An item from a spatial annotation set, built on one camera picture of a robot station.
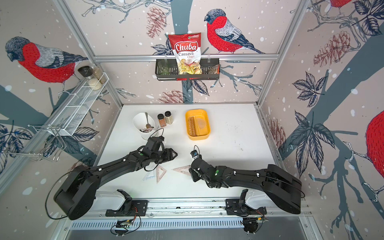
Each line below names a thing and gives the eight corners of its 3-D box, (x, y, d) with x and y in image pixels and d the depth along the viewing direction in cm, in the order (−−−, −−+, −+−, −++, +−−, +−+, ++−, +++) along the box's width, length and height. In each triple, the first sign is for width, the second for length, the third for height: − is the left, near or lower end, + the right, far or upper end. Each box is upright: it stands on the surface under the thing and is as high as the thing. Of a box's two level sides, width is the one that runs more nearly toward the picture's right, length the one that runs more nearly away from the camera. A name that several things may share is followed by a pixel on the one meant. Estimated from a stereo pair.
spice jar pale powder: (165, 124, 109) (163, 116, 103) (166, 118, 113) (165, 110, 106) (173, 124, 109) (171, 116, 103) (173, 118, 113) (172, 110, 106)
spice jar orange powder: (159, 127, 108) (157, 118, 100) (160, 122, 111) (158, 113, 103) (165, 127, 108) (163, 118, 100) (166, 122, 111) (164, 113, 103)
